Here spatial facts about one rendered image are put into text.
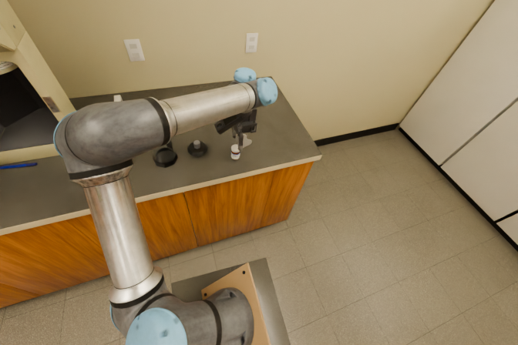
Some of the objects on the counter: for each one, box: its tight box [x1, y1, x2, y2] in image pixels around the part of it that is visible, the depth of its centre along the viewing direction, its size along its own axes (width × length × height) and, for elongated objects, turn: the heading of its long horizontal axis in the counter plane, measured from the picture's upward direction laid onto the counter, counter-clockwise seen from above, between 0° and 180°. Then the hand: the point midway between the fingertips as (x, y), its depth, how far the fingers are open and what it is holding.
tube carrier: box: [151, 137, 176, 163], centre depth 98 cm, size 11×11×21 cm
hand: (236, 143), depth 105 cm, fingers open, 8 cm apart
